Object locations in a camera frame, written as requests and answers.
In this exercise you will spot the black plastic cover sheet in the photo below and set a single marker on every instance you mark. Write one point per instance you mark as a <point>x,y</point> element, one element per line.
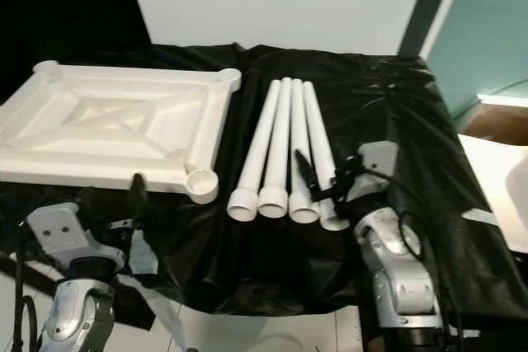
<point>396,121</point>

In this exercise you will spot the black vertical frame post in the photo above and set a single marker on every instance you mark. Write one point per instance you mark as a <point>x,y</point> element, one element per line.
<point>433,6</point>

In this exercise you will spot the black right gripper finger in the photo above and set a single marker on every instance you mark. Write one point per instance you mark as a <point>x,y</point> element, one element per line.
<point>308,175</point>

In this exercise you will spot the teal glass partition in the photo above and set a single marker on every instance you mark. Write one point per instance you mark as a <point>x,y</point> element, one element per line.
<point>495,22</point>

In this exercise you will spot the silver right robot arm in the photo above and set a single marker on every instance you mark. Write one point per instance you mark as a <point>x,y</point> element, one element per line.
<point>400,278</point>

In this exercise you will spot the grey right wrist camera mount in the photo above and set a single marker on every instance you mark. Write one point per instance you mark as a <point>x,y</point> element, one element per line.
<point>379,158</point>

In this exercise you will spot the brown wooden furniture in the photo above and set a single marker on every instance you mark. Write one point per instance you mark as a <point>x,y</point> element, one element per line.
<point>499,121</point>

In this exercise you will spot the torn white tape patch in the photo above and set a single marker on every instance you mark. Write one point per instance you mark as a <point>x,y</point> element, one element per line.
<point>144,255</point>

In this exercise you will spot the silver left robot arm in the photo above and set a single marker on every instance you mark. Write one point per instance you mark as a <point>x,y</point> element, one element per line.
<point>78,319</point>

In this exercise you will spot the white side furniture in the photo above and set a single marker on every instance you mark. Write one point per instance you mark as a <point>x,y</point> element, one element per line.
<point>503,179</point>

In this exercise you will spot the black door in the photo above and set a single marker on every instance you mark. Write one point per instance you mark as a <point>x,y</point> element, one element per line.
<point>66,6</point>

